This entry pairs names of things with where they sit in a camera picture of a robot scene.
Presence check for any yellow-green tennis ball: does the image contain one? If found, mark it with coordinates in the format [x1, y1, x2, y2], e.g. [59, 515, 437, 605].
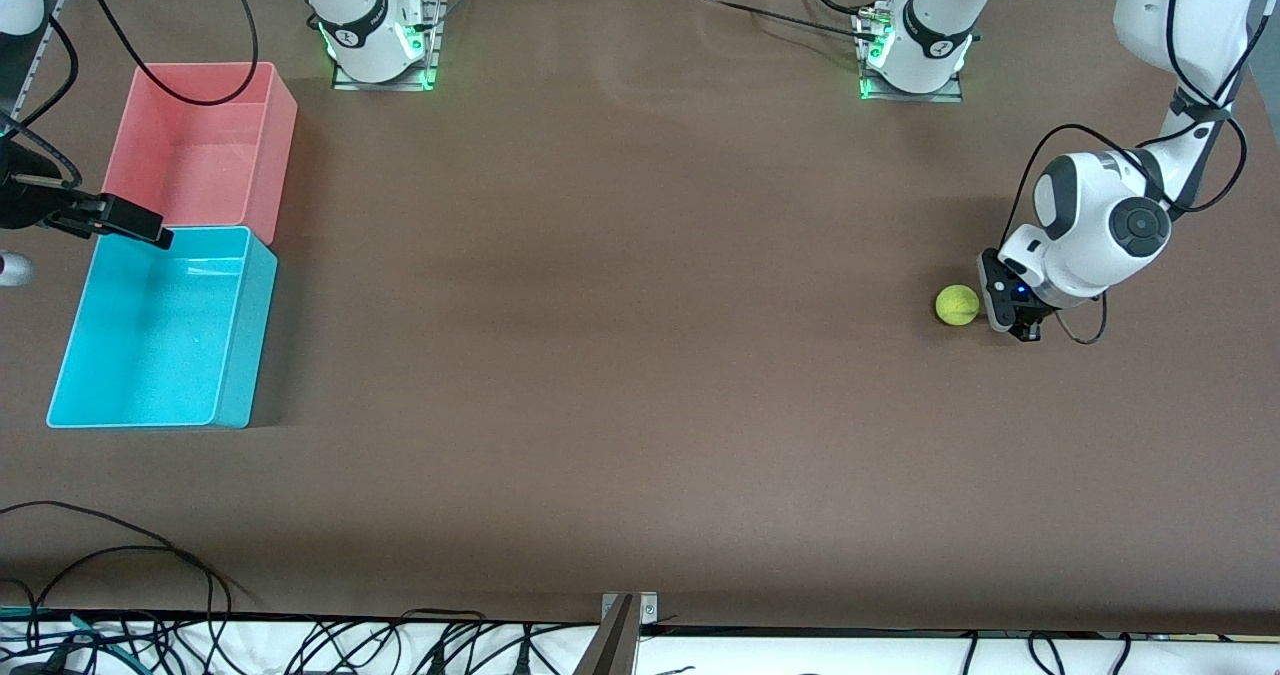
[935, 284, 981, 327]

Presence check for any pink plastic bin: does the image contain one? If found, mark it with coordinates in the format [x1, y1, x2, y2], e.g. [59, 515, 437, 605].
[93, 61, 299, 246]

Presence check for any blue plastic bin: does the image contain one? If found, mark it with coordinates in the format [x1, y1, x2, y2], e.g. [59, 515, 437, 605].
[46, 225, 279, 430]

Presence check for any grey metal bar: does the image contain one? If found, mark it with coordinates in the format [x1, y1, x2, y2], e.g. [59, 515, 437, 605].
[572, 595, 641, 675]

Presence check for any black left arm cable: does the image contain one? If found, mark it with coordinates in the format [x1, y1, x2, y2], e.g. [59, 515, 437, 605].
[1003, 0, 1280, 346]

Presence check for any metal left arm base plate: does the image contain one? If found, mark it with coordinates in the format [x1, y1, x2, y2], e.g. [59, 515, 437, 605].
[858, 5, 966, 103]

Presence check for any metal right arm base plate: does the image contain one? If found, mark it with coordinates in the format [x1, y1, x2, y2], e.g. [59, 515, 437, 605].
[332, 0, 446, 91]

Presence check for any thin black base cable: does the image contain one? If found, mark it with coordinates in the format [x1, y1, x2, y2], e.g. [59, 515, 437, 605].
[700, 0, 886, 41]

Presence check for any teal cable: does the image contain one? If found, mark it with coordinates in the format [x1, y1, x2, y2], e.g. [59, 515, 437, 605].
[0, 605, 136, 668]

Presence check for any metal mounting bracket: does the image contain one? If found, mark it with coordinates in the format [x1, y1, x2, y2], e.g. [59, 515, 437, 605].
[600, 592, 659, 624]

